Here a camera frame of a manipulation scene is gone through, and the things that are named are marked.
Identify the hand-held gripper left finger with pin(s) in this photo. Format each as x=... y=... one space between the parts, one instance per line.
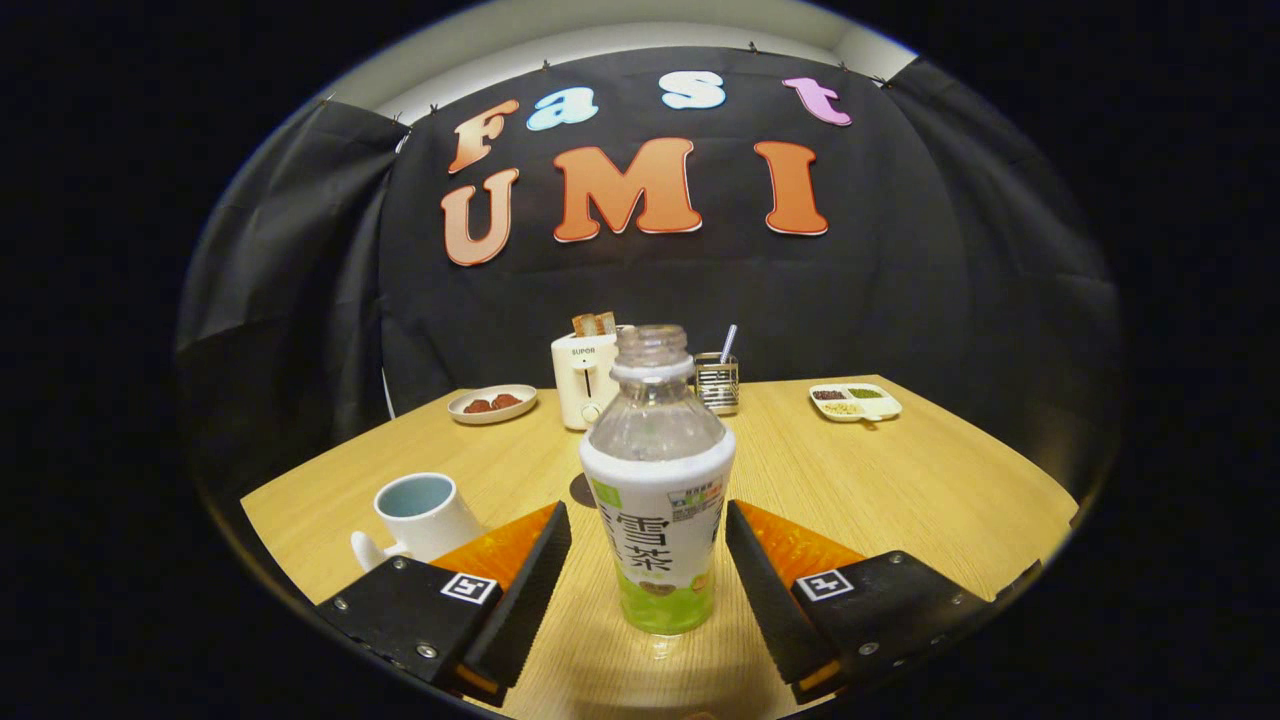
x=525 y=590

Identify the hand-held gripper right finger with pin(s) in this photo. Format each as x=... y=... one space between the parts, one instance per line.
x=770 y=590

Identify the white cup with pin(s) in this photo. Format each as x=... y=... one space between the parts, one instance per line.
x=435 y=525

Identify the dark round coaster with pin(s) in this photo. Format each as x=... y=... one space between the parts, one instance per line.
x=582 y=492

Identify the clear juice bottle green label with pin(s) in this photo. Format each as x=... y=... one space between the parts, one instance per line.
x=657 y=500

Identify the wooden table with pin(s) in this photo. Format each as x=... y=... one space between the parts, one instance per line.
x=880 y=490

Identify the small white plate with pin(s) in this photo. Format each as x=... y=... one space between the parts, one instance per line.
x=492 y=416

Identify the red food piece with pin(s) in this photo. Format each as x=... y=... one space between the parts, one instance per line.
x=477 y=406
x=506 y=401

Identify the white toaster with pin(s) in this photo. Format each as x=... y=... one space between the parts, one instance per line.
x=580 y=385

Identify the white divided tray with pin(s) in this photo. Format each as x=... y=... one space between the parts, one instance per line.
x=890 y=402

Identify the toasted bread slice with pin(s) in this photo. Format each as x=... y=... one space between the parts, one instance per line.
x=606 y=322
x=584 y=325

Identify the black backdrop cloth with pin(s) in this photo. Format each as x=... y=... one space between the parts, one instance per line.
x=850 y=300

